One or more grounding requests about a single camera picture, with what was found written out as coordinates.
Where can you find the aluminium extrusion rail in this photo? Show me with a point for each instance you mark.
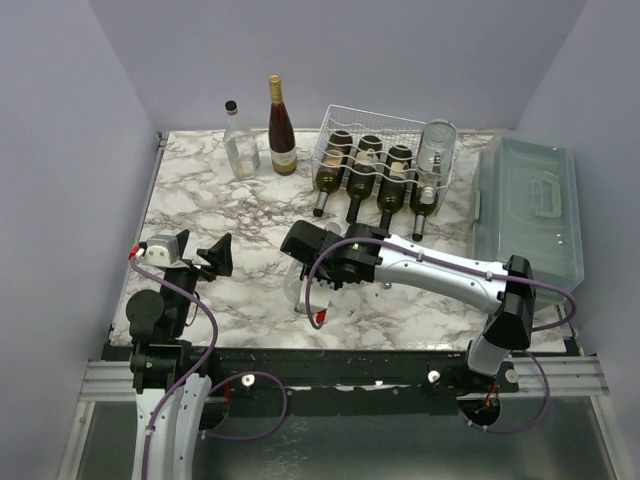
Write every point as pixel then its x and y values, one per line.
pixel 111 381

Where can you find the dark bottle black neck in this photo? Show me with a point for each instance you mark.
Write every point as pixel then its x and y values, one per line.
pixel 360 180
pixel 392 190

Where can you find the green bottle silver neck rightmost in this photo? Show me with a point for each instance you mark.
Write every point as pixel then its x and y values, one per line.
pixel 423 203

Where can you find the green bottle silver neck leftmost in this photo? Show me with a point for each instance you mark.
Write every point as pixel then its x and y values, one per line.
pixel 329 174

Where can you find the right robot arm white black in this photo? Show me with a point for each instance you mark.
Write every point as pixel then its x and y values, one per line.
pixel 505 292

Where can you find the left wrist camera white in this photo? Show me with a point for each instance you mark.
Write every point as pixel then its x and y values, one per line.
pixel 158 251

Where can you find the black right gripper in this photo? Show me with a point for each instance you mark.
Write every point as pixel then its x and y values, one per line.
pixel 304 242

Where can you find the green bottle silver neck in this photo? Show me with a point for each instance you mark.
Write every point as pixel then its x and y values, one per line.
pixel 329 174
pixel 423 203

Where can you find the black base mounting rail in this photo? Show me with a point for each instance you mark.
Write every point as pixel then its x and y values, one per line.
pixel 351 383

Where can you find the clear plastic storage box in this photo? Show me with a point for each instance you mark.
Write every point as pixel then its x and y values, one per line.
pixel 524 202

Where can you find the red wine bottle gold cap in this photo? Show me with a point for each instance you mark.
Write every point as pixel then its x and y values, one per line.
pixel 280 133

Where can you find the white wire wine rack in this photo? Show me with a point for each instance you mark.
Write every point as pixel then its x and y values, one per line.
pixel 387 148

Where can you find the clear bottle silver stopper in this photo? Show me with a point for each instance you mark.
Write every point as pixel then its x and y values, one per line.
pixel 295 285
pixel 435 159

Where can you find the clear bottle dark cork stopper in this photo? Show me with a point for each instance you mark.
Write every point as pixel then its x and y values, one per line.
pixel 240 145

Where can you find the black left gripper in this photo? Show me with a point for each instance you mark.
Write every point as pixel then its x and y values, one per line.
pixel 219 255

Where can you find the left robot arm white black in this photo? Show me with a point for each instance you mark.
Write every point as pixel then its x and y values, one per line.
pixel 170 378

